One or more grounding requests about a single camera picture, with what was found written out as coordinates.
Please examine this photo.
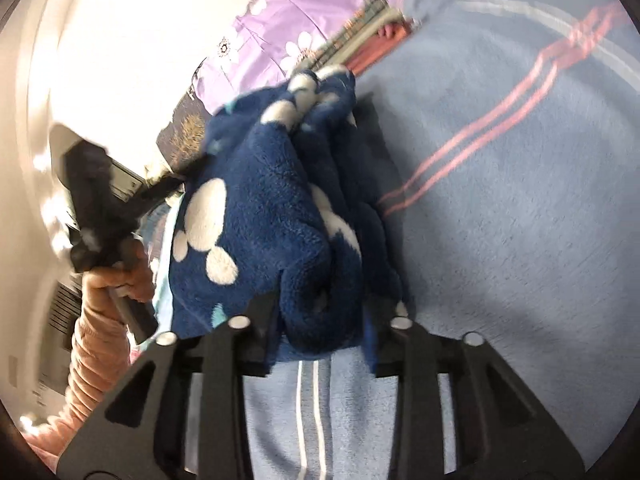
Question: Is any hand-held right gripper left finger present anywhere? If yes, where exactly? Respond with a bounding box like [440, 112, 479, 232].
[57, 292, 281, 480]

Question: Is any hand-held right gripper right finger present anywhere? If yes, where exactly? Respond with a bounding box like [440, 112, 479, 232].
[372, 310, 586, 480]

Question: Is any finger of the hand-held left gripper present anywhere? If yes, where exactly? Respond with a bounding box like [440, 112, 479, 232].
[141, 156, 202, 212]

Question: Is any navy fleece garment white print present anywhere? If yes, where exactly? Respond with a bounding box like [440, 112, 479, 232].
[167, 64, 417, 377]

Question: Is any person's left forearm pink sleeve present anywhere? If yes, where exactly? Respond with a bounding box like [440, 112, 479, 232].
[22, 305, 148, 468]

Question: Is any person's left hand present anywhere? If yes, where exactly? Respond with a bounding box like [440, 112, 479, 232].
[81, 236, 157, 322]

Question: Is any dark tree-print pillow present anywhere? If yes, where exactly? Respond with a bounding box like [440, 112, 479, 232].
[156, 99, 217, 173]

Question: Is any dark radiator grille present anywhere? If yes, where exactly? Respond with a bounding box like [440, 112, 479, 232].
[46, 280, 87, 353]

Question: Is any purple floral pillow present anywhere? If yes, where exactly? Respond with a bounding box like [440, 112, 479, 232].
[194, 0, 432, 107]

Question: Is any folded pink cloth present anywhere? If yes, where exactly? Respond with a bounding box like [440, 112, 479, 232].
[344, 21, 422, 75]

